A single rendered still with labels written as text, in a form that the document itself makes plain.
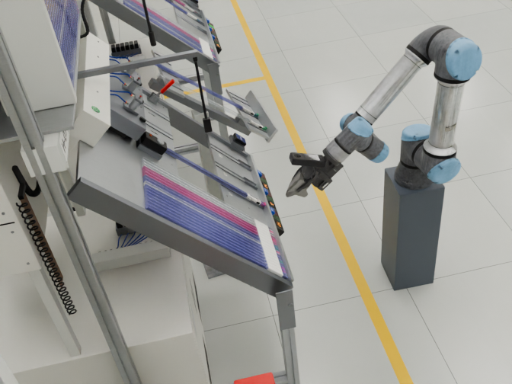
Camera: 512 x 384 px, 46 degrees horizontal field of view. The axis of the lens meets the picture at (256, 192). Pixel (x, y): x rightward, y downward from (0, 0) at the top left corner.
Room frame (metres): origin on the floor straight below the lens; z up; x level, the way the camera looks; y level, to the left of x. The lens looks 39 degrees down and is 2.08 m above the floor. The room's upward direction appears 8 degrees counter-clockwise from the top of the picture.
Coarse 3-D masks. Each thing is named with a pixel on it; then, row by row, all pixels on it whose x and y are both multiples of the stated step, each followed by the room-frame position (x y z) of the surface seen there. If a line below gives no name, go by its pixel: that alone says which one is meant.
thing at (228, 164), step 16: (208, 144) 1.79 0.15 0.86; (224, 144) 1.85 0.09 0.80; (224, 160) 1.72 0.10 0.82; (240, 160) 1.79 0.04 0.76; (224, 176) 1.61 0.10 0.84; (240, 176) 1.68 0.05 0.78; (224, 192) 1.51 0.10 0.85; (256, 192) 1.64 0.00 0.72; (240, 208) 1.47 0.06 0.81; (256, 208) 1.53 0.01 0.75
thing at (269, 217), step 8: (248, 160) 1.83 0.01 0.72; (256, 168) 1.77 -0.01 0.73; (256, 176) 1.72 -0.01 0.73; (264, 200) 1.58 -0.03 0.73; (264, 208) 1.55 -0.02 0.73; (272, 216) 1.50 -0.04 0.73; (272, 224) 1.46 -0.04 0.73; (280, 240) 1.38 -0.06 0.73; (280, 248) 1.34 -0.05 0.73; (288, 264) 1.27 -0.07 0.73; (288, 272) 1.24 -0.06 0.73; (288, 280) 1.21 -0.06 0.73
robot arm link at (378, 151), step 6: (372, 138) 1.59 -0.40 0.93; (378, 138) 1.62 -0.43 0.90; (372, 144) 1.58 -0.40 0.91; (378, 144) 1.59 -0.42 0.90; (384, 144) 1.61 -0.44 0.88; (366, 150) 1.57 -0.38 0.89; (372, 150) 1.58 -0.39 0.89; (378, 150) 1.58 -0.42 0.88; (384, 150) 1.59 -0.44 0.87; (366, 156) 1.59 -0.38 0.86; (372, 156) 1.58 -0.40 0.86; (378, 156) 1.58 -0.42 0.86; (384, 156) 1.59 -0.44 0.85; (378, 162) 1.59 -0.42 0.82
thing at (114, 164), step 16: (144, 96) 1.81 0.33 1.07; (160, 112) 1.76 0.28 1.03; (160, 128) 1.65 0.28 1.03; (80, 144) 1.30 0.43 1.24; (96, 144) 1.35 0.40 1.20; (112, 144) 1.39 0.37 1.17; (128, 144) 1.44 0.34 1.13; (80, 160) 1.24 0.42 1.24; (96, 160) 1.27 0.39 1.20; (112, 160) 1.32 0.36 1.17; (128, 160) 1.36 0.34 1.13; (160, 160) 1.46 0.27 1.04; (80, 176) 1.17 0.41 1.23; (96, 176) 1.21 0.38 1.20; (112, 176) 1.24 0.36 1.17; (128, 176) 1.29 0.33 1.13; (128, 192) 1.21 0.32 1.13
